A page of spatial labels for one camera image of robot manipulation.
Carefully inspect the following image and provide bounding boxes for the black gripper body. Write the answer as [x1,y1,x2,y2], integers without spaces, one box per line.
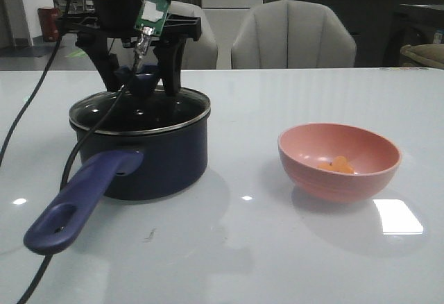
[57,0,202,41]

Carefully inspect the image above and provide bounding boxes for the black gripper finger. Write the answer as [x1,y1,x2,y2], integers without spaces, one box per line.
[153,38,186,96]
[76,35,121,92]

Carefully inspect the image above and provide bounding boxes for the glass lid blue knob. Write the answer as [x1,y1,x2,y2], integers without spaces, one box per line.
[69,63,212,135]

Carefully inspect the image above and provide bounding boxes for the pink bowl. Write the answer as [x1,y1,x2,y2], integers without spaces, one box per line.
[278,123,402,203]

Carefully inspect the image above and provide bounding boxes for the orange ham pieces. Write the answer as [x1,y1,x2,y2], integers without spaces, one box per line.
[317,155,355,174]

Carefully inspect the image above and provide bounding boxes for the left grey chair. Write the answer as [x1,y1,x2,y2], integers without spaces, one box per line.
[170,1,219,70]

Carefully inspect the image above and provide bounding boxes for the grey chair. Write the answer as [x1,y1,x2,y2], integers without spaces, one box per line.
[231,0,357,69]
[170,1,219,70]

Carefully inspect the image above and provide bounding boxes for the green circuit board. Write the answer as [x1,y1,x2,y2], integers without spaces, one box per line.
[135,0,171,37]

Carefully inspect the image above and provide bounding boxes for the red bin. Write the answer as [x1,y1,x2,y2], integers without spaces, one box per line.
[37,7,60,42]

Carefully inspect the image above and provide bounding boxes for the white cabinet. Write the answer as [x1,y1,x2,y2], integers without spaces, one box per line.
[202,0,263,69]

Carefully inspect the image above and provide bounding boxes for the dark blue saucepan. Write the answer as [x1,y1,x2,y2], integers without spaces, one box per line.
[24,114,210,255]

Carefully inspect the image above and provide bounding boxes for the right grey chair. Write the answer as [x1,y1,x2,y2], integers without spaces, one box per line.
[231,0,357,69]

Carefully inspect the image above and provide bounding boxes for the dark counter cabinet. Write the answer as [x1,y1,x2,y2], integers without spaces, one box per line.
[264,0,443,67]

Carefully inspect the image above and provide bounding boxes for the beige sofa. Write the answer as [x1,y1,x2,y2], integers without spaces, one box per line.
[400,44,443,69]

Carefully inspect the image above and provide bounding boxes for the black cable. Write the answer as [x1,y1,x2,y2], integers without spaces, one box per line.
[0,0,139,304]

